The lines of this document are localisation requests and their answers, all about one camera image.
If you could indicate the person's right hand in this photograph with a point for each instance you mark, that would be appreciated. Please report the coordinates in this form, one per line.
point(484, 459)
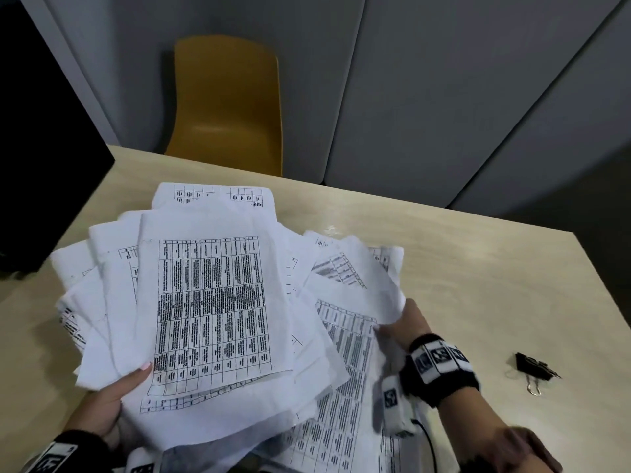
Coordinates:
point(411, 325)

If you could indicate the person's left hand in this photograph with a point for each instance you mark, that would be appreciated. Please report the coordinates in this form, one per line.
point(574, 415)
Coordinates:
point(101, 408)

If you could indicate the stack of printed paper sheets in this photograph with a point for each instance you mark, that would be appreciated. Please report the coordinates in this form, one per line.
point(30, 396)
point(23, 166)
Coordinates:
point(345, 349)

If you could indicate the black binder clip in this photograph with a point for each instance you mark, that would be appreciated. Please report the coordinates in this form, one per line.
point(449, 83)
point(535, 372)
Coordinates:
point(535, 365)

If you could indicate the white paper sheet with table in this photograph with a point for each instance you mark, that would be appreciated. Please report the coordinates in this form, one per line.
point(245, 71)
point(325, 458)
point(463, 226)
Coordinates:
point(212, 300)

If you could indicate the person's right forearm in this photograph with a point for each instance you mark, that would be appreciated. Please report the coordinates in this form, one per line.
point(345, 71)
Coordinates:
point(473, 418)

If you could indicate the person's grey clothing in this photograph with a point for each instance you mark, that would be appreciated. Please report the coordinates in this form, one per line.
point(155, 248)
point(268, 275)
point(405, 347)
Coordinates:
point(207, 463)

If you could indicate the brown scrunchie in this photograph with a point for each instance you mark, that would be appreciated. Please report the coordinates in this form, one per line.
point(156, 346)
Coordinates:
point(517, 450)

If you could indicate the black computer tower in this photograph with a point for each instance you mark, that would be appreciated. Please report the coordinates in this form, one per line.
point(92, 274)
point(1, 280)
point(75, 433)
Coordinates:
point(44, 167)

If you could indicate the yellow plastic chair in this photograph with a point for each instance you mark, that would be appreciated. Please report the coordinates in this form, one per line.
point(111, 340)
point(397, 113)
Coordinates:
point(227, 103)

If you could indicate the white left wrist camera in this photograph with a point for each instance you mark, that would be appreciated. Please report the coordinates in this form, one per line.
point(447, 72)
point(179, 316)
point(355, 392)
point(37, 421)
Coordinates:
point(140, 463)

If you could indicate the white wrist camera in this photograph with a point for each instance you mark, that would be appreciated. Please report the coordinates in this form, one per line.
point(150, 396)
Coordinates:
point(140, 463)
point(394, 403)

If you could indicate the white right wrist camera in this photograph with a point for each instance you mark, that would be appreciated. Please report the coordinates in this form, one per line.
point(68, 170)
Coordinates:
point(394, 403)

